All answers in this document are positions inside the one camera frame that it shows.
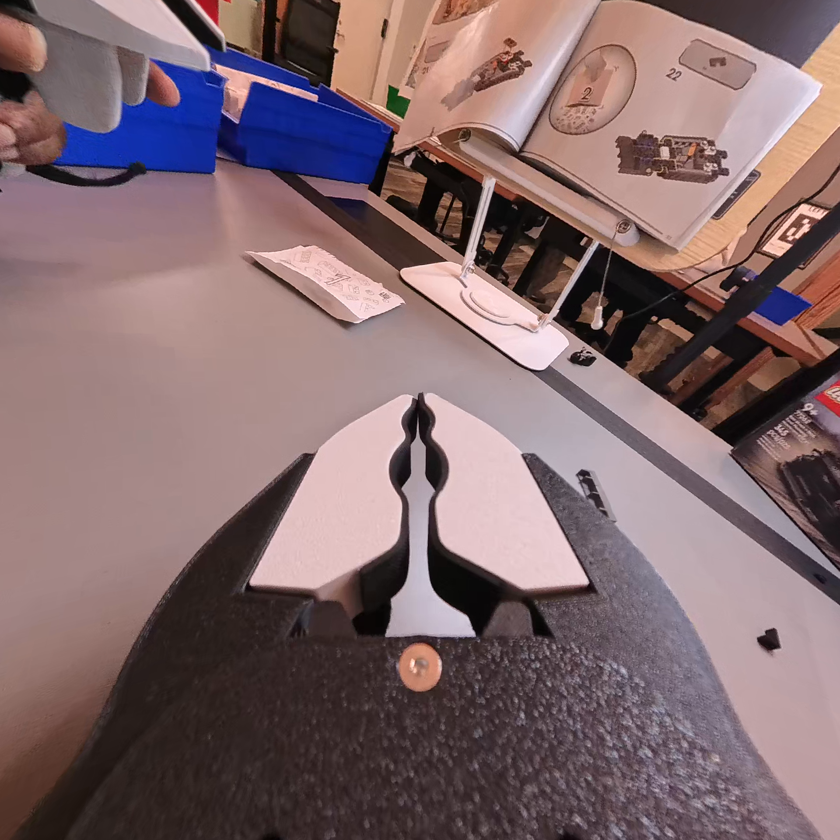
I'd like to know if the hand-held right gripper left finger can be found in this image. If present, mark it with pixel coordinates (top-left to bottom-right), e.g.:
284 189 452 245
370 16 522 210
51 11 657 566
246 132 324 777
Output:
250 394 416 607

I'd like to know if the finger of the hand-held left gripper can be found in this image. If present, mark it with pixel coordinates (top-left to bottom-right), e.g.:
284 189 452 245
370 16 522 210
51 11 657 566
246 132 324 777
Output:
27 0 214 73

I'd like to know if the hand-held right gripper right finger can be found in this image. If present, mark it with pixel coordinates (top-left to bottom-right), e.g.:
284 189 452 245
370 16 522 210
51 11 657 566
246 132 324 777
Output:
423 392 592 602

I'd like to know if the blue plastic bin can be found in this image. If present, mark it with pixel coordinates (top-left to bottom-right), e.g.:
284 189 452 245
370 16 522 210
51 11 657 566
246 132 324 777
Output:
210 46 397 187
56 59 227 175

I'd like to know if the small numbered paper bag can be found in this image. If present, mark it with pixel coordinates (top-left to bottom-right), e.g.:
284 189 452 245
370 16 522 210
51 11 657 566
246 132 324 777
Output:
247 245 405 325

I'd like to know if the lego instruction booklet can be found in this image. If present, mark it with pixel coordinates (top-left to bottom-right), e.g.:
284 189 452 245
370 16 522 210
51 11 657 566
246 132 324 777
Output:
394 0 824 253

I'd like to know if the lego set box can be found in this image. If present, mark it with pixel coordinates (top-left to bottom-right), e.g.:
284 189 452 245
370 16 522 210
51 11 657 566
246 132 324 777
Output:
731 378 840 568

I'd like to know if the small flat black piece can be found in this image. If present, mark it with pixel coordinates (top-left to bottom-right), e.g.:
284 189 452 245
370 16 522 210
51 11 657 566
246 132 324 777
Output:
575 469 619 523

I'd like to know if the white book stand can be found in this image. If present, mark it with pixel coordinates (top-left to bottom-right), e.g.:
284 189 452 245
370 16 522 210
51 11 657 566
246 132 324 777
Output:
401 132 644 372

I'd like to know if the black light stand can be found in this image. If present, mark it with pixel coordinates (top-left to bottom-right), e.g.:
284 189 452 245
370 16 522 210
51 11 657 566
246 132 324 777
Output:
641 237 840 447

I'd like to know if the long wooden desk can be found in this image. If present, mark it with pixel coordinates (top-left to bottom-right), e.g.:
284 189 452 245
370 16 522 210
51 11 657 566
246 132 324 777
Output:
663 256 840 368

